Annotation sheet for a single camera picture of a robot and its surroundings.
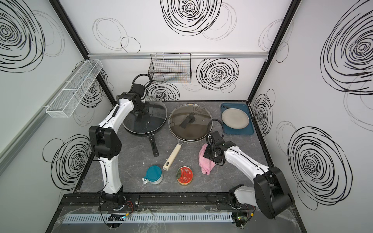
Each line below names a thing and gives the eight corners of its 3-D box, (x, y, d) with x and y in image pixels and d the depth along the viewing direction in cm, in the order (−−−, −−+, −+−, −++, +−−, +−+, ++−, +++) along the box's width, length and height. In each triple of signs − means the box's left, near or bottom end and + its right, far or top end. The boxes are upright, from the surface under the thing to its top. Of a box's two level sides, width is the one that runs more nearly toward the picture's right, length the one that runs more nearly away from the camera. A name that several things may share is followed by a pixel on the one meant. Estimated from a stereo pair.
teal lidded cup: (145, 184, 81) (141, 180, 75) (147, 170, 86) (144, 165, 80) (162, 184, 81) (160, 180, 75) (164, 170, 86) (162, 165, 80)
